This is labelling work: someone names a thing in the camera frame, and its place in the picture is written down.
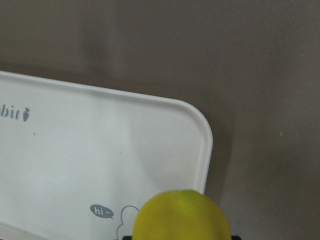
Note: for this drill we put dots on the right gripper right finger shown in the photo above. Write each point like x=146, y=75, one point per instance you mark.
x=235, y=237

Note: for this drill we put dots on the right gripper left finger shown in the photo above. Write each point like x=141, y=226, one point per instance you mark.
x=127, y=237

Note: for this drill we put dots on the yellow lemon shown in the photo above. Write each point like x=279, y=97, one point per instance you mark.
x=181, y=215

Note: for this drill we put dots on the white rabbit tray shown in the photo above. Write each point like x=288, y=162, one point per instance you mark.
x=77, y=162

